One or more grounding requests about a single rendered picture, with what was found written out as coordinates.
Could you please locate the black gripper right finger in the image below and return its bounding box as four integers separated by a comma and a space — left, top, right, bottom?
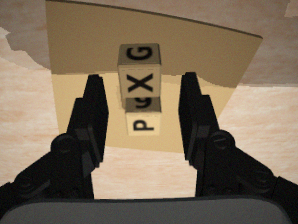
178, 72, 298, 224

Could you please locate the beige letter block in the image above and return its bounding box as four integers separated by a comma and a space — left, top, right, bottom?
125, 96, 162, 136
117, 43, 162, 98

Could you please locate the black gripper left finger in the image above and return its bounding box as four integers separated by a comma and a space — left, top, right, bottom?
0, 74, 109, 220

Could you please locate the tan flat mat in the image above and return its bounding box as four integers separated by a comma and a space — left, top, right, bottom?
45, 0, 263, 153

